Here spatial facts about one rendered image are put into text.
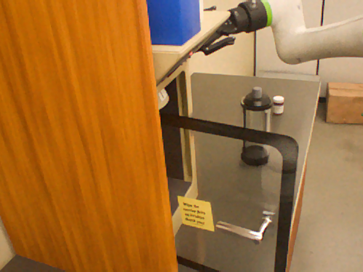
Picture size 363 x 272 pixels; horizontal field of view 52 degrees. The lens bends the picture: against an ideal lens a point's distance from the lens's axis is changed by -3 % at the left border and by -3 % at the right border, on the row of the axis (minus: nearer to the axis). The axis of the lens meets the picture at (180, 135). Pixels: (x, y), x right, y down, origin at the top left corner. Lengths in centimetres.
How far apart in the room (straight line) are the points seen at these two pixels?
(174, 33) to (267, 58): 329
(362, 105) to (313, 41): 256
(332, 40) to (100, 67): 65
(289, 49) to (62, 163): 74
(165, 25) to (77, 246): 56
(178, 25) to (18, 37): 28
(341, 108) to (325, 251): 162
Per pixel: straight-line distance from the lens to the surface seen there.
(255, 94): 125
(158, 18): 68
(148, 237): 80
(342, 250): 242
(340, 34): 105
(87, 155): 74
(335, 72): 391
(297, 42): 117
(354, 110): 366
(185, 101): 105
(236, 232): 71
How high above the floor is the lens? 170
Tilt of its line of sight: 30 degrees down
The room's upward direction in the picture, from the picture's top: 5 degrees counter-clockwise
